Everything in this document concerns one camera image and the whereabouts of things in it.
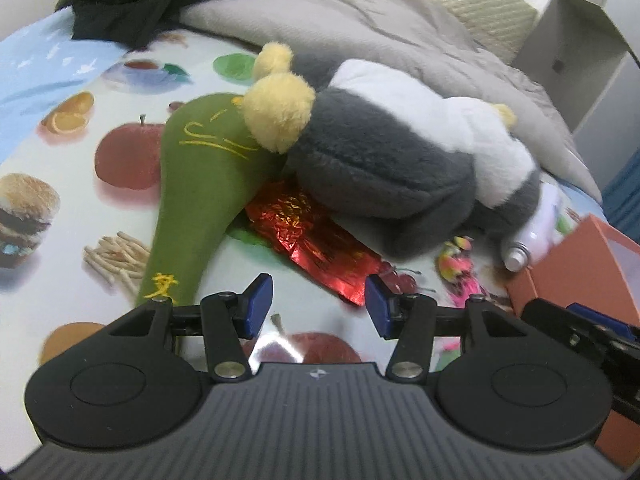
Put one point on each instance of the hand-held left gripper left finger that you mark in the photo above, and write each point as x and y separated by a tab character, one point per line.
260	305

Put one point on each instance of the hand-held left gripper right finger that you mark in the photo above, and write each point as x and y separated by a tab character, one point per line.
376	307

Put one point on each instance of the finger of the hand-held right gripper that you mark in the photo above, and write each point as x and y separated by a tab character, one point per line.
600	316
555	317

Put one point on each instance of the orange cardboard box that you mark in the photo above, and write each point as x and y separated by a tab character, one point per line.
565	265

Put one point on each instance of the grey penguin plush toy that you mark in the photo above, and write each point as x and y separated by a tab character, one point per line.
380	160

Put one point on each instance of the red foil wrapper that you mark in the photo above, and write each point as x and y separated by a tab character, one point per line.
305	235

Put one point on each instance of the white spray can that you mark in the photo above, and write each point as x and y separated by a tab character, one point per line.
537	230

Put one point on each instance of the blue curtain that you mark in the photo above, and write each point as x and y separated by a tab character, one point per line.
625	195

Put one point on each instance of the green long plush toy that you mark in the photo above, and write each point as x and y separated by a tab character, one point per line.
200	170

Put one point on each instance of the food printed mat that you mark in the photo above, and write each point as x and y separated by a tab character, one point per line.
100	200

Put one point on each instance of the white cabinet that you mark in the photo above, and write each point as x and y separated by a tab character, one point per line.
575	60

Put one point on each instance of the grey blanket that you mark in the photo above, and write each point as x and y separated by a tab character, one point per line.
390	30

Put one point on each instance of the beige knit pillow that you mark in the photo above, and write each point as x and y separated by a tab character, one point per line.
460	0

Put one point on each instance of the light blue cloth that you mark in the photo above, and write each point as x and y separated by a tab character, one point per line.
45	65

